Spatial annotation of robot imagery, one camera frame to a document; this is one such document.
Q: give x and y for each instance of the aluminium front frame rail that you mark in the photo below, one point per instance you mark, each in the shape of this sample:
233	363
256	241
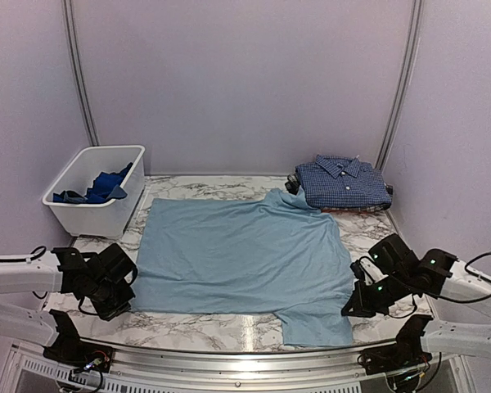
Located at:
143	369

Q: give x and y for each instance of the dark blue garment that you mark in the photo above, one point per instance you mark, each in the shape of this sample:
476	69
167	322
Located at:
105	187

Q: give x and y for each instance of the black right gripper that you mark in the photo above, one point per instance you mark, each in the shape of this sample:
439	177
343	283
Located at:
362	306

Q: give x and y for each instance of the white plastic laundry bin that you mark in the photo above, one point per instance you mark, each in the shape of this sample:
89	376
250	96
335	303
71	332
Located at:
105	220

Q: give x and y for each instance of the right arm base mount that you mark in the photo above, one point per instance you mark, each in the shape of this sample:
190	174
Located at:
405	352

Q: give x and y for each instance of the blue checked shirt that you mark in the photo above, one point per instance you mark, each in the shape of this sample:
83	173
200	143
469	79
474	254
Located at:
342	183

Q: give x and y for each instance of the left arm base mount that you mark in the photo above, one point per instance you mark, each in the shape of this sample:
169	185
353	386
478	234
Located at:
68	347

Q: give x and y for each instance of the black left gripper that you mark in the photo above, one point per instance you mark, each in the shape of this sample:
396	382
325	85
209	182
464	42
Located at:
127	295

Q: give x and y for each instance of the light blue garment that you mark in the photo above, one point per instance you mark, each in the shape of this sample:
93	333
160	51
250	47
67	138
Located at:
274	256

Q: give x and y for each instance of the left wall aluminium post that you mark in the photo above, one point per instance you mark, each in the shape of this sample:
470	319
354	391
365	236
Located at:
77	72

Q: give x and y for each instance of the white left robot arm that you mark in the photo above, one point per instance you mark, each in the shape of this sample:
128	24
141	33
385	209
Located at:
34	273

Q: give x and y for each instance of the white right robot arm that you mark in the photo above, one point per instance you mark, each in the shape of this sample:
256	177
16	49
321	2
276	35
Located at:
470	289

